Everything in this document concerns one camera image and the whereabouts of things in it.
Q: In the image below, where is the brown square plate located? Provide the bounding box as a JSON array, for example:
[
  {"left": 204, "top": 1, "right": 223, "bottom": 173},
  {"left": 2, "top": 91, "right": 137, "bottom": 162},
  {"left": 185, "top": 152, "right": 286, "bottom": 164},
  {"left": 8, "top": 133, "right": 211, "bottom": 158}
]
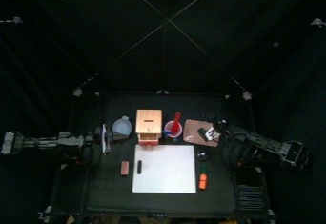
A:
[{"left": 181, "top": 118, "right": 220, "bottom": 148}]

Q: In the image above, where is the red and white toy sushi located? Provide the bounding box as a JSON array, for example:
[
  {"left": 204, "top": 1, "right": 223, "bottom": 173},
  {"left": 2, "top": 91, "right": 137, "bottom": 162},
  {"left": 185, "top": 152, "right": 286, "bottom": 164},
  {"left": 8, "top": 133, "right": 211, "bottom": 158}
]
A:
[{"left": 120, "top": 160, "right": 129, "bottom": 176}]

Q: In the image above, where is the white cutting board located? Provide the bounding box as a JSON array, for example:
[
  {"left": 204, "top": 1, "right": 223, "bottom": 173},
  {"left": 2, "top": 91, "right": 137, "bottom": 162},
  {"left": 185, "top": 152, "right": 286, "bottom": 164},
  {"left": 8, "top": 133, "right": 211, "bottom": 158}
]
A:
[{"left": 131, "top": 144, "right": 199, "bottom": 194}]

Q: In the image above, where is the light blue plastic bowl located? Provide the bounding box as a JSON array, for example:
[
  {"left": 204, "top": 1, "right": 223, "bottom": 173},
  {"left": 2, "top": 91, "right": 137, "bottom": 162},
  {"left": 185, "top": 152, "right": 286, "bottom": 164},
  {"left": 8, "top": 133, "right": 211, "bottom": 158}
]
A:
[{"left": 111, "top": 115, "right": 133, "bottom": 137}]

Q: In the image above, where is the small black round object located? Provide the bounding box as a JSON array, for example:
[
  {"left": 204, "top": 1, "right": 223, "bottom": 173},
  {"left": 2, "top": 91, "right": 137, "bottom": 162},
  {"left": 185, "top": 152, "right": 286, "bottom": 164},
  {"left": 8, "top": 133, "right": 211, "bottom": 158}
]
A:
[{"left": 196, "top": 150, "right": 209, "bottom": 162}]

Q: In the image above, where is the wooden box with slot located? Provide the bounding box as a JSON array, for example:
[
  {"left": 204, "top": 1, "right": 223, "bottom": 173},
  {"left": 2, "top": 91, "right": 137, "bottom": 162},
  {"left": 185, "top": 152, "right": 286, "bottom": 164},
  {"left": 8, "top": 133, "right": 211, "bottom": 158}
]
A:
[{"left": 135, "top": 108, "right": 164, "bottom": 148}]

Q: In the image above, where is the translucent red plastic cup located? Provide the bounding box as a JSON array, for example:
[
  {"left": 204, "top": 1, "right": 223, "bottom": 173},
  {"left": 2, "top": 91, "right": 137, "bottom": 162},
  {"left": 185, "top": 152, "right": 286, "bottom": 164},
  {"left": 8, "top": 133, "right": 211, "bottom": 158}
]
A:
[{"left": 163, "top": 120, "right": 184, "bottom": 139}]

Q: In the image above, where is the black toy stick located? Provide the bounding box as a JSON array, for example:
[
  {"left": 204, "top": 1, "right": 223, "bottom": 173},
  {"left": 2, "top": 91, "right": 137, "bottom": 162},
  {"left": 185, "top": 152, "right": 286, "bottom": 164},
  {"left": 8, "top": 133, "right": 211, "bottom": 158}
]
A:
[{"left": 135, "top": 159, "right": 144, "bottom": 175}]

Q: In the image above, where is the black panel with white text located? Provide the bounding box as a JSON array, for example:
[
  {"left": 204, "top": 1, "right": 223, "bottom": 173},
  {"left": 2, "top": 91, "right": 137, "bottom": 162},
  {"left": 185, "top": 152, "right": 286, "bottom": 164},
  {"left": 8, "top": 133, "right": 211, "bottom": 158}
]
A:
[{"left": 234, "top": 170, "right": 267, "bottom": 217}]

